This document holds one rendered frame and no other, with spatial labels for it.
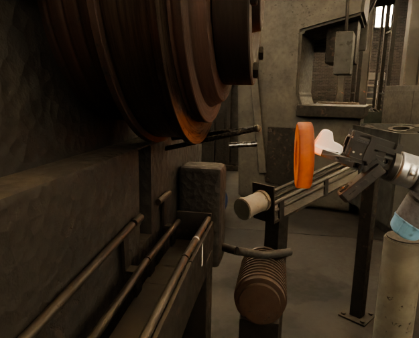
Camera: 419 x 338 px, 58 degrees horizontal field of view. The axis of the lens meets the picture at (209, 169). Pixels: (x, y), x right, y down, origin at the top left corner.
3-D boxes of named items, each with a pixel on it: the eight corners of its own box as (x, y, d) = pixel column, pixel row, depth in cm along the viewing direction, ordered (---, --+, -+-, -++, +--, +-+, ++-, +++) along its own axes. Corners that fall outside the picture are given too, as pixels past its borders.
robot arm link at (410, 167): (401, 184, 89) (413, 192, 81) (381, 178, 89) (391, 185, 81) (413, 154, 87) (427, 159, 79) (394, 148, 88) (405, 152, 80)
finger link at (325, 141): (307, 123, 86) (346, 135, 85) (298, 147, 88) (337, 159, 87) (308, 123, 83) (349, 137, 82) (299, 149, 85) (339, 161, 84)
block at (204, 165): (175, 265, 89) (174, 165, 84) (183, 251, 97) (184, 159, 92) (219, 269, 87) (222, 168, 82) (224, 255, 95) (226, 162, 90)
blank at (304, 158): (295, 202, 88) (310, 202, 87) (300, 151, 77) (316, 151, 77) (292, 157, 99) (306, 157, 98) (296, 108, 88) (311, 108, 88)
